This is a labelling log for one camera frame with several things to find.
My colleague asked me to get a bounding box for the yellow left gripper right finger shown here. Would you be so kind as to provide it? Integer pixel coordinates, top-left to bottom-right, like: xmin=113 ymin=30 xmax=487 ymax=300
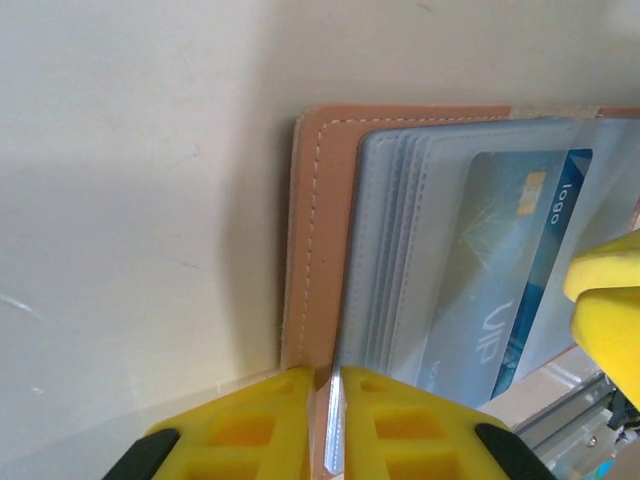
xmin=341 ymin=364 xmax=556 ymax=480

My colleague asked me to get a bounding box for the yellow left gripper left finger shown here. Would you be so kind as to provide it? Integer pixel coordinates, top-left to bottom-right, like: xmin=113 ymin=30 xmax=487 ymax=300
xmin=102 ymin=367 xmax=319 ymax=480

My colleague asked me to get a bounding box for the blue VIP card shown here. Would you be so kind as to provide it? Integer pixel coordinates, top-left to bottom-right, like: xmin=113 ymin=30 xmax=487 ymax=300
xmin=414 ymin=147 xmax=596 ymax=409

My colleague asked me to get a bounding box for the brown leather card holder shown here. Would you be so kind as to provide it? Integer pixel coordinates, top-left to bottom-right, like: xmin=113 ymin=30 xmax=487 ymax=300
xmin=277 ymin=102 xmax=640 ymax=474

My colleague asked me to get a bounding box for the aluminium mounting rail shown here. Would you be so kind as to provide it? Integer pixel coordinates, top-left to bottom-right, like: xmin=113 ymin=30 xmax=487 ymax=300
xmin=514 ymin=344 xmax=640 ymax=480

